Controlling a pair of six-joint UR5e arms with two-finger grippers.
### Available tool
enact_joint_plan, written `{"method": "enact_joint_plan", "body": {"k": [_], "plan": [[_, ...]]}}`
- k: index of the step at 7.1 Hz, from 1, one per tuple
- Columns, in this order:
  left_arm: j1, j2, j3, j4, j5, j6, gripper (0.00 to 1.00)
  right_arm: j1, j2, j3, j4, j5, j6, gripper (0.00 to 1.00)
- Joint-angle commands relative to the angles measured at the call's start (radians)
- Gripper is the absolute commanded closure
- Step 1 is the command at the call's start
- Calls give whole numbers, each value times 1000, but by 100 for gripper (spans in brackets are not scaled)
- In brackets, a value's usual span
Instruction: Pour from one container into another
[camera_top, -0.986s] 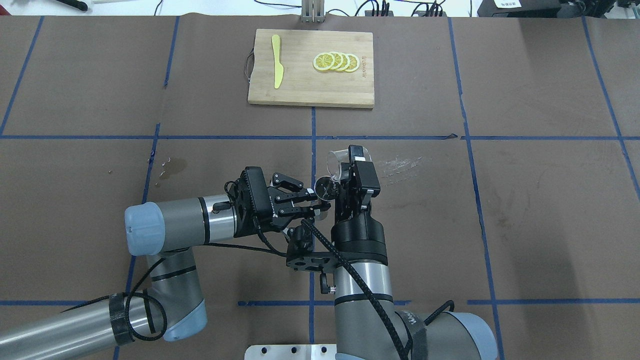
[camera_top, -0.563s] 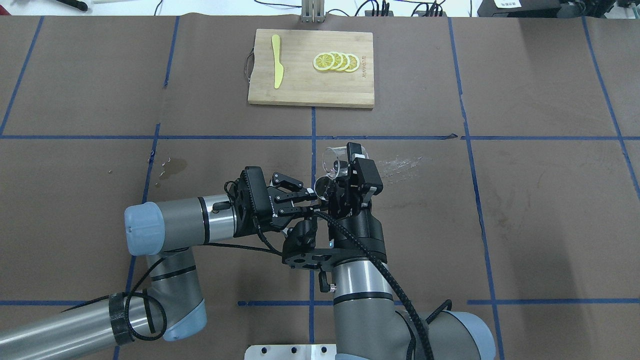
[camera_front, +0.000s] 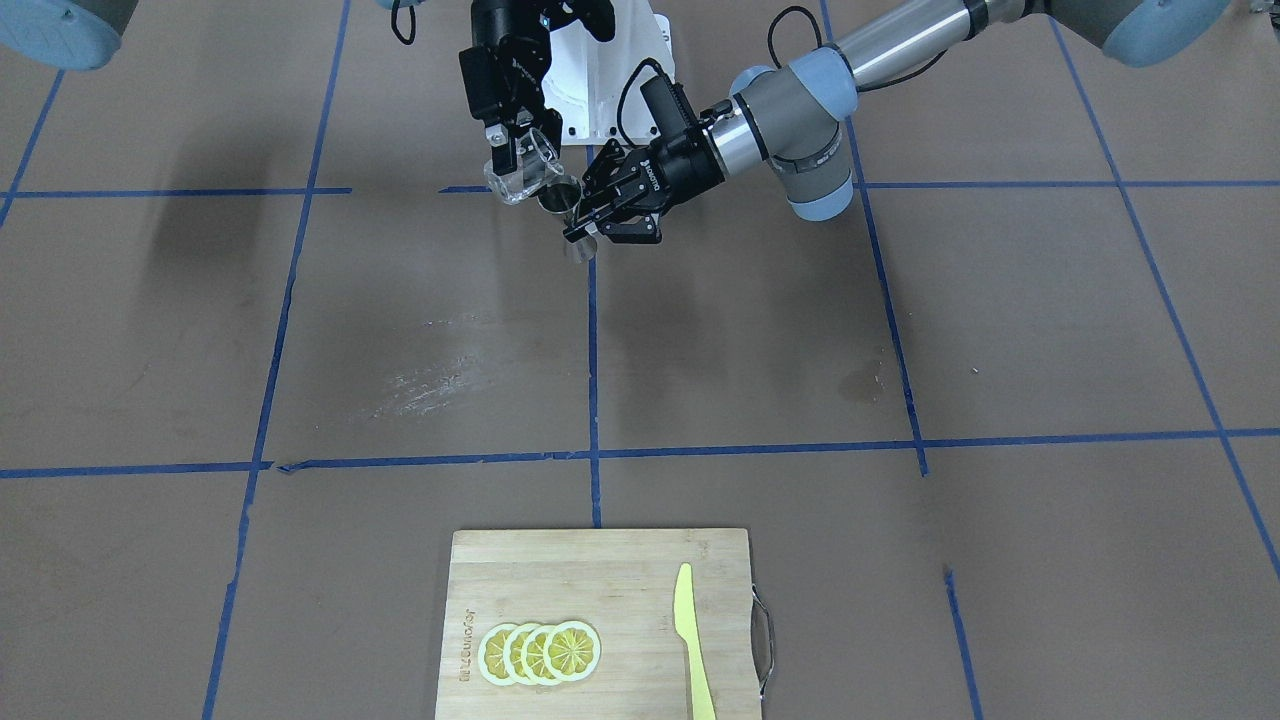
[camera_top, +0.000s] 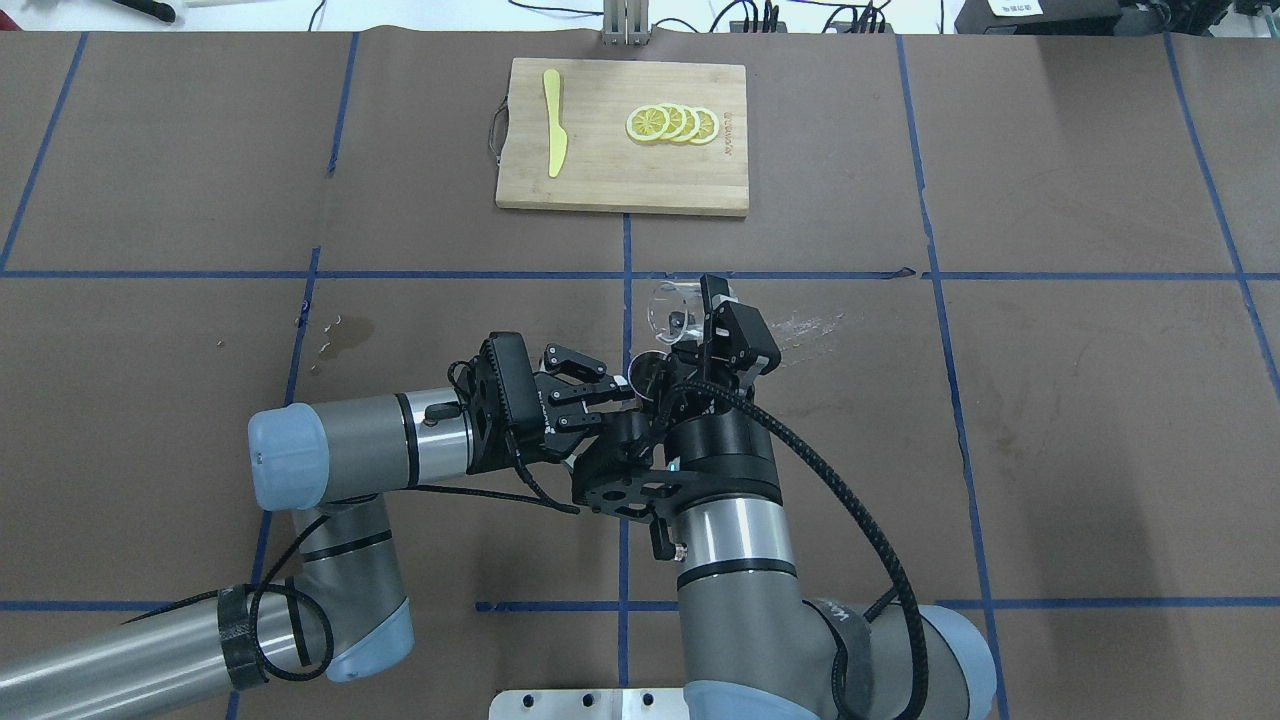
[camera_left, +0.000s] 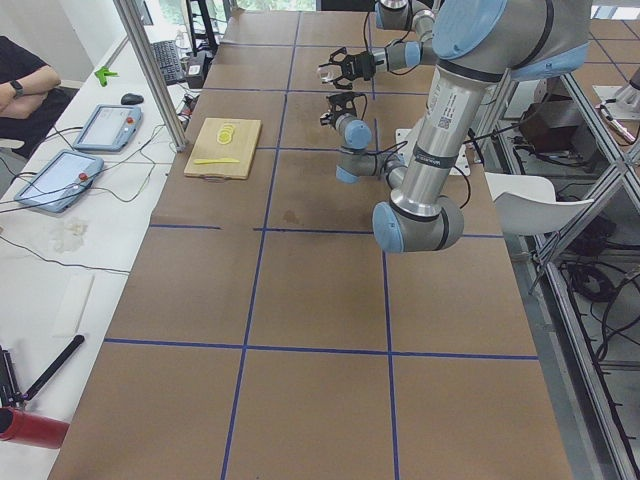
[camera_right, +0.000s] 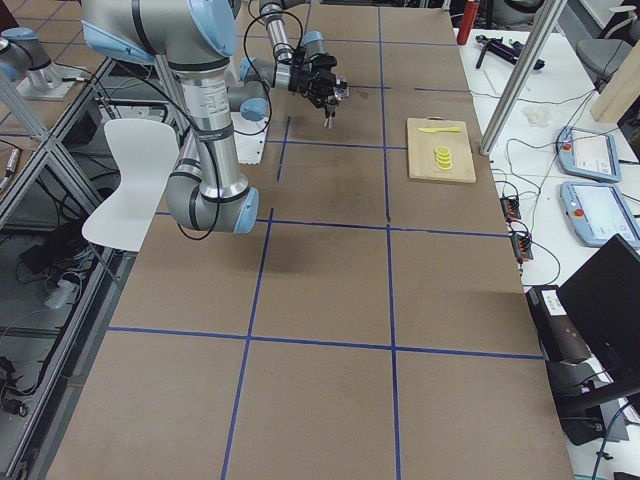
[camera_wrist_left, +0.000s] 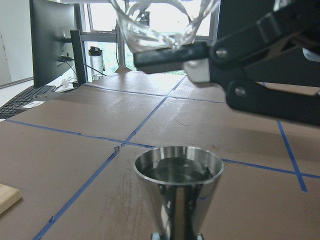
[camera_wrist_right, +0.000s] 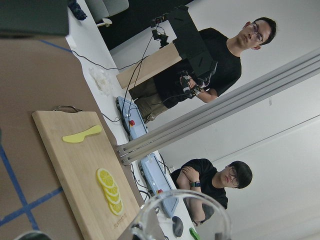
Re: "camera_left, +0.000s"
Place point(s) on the black computer mouse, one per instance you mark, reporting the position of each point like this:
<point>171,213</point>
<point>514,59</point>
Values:
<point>131,99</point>

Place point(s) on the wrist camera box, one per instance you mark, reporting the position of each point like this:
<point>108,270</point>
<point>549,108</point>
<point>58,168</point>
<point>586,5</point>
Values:
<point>345,102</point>

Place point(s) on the black keyboard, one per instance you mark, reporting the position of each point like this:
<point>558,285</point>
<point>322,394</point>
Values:
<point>166,55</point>

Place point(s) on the aluminium frame post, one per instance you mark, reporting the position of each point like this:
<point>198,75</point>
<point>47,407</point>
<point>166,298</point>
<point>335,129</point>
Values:
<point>137,36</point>

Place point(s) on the green plastic clamp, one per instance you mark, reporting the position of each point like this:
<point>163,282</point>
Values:
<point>103,74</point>

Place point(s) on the yellow plastic knife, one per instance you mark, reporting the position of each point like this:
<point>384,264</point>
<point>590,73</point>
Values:
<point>222,160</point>

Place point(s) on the teach pendant tablet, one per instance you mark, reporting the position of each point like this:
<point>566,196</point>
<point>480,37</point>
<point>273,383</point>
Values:
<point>61,181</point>
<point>109,128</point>

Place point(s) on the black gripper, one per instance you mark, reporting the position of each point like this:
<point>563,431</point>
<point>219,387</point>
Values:
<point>326,119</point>
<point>361,65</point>

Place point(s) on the red cylinder bottle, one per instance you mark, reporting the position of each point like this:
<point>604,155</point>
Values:
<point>26,428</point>

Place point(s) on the bamboo cutting board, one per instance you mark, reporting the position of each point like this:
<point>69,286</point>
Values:
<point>242,147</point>

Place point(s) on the clear glass cup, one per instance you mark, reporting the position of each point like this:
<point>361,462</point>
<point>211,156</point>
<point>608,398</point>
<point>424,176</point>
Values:
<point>326,74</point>

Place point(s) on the seated person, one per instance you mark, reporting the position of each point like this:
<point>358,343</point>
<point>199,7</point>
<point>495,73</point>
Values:
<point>31,100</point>

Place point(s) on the lemon slice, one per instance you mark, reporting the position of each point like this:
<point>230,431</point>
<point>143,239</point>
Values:
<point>225,133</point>

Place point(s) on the far teach pendant tablet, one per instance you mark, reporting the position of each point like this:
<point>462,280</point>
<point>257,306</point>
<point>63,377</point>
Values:
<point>109,128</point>

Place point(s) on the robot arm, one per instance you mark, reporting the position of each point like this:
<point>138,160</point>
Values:
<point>405,35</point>
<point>472,45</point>

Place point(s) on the black rod tool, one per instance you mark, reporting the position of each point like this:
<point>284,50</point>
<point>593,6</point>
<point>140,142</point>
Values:
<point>51,370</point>

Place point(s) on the near teach pendant tablet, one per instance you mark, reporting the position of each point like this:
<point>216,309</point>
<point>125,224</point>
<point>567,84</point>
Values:
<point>61,181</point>

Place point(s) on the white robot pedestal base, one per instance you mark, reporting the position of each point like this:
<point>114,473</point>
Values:
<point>459,163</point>

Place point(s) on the white foam strip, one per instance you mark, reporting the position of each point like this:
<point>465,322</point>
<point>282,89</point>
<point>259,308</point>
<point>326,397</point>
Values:
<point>72,305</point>

